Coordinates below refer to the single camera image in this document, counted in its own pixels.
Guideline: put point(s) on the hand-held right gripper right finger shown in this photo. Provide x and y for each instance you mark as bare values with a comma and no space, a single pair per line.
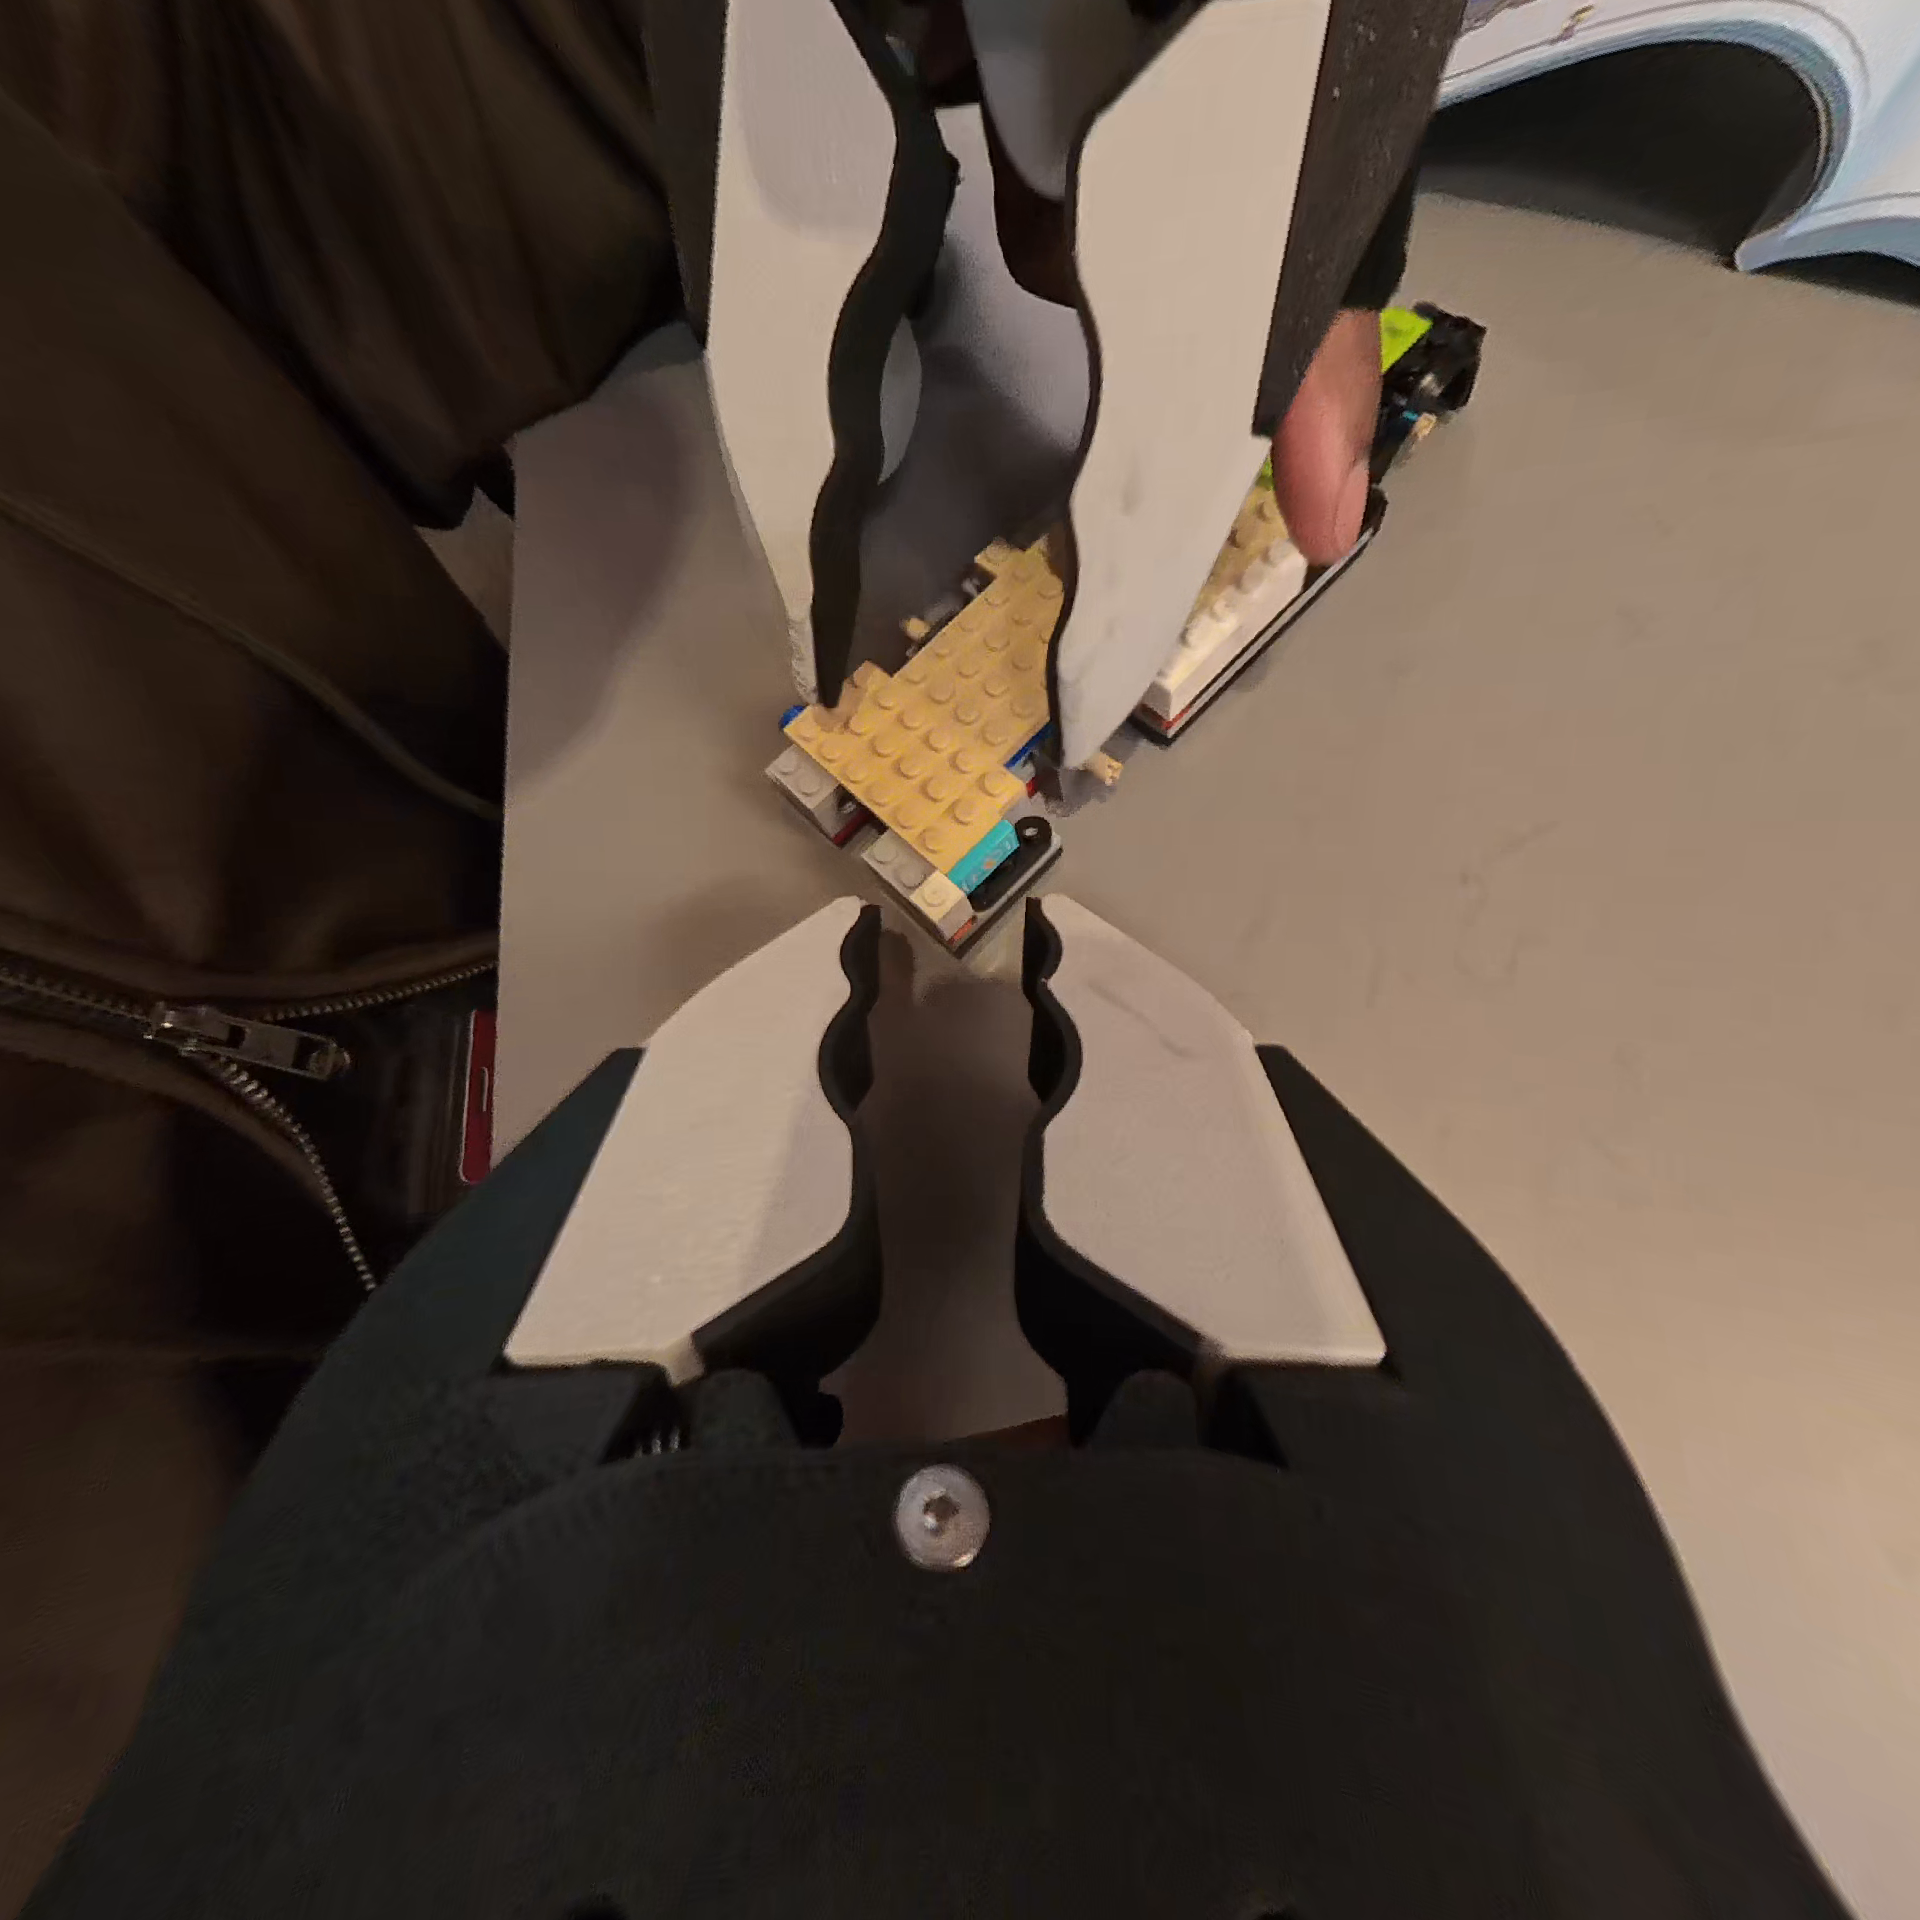
1184,1186

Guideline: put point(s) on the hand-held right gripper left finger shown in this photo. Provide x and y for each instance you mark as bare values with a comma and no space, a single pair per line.
704,1186

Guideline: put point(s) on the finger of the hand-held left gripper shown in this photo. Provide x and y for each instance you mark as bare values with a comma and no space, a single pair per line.
772,301
1184,377

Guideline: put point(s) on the tan and white toy brick model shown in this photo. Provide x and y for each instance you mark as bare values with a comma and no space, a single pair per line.
937,734

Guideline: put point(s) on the person's left hand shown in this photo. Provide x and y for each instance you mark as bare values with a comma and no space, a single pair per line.
1333,451

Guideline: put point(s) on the green and black toy brick piece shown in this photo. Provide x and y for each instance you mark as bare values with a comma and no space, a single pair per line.
1424,369

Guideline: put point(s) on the black item with red label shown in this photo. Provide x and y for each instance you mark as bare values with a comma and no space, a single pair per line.
450,1102

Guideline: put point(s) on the dark brown zip jacket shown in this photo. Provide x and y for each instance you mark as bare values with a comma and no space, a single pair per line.
225,599

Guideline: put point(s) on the open instruction booklet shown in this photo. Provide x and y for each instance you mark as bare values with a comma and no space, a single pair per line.
1769,135

